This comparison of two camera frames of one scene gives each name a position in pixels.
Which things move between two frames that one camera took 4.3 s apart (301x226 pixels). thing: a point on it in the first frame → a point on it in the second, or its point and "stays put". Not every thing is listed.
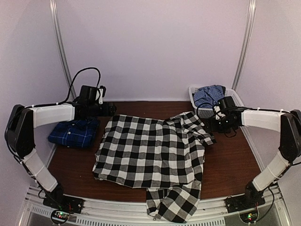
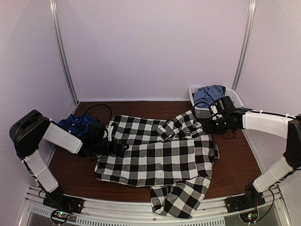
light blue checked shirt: (210, 94) stays put
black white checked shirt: (164, 157) stays put
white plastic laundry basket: (205, 113) stays put
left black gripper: (105, 112) → (119, 146)
